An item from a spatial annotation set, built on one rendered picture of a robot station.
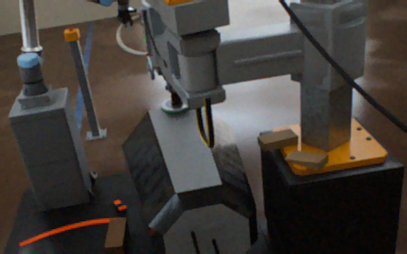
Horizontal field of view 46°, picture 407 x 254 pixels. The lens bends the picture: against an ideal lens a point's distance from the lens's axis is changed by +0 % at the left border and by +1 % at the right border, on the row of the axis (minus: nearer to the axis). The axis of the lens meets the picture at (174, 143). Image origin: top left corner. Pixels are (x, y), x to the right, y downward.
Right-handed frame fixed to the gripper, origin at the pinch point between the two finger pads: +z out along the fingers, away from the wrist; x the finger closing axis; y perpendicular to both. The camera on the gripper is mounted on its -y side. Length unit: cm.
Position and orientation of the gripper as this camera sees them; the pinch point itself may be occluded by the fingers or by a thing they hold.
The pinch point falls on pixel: (129, 27)
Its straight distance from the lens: 388.0
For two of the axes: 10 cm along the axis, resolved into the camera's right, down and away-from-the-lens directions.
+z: 0.3, 6.3, 7.8
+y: -6.9, 5.8, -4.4
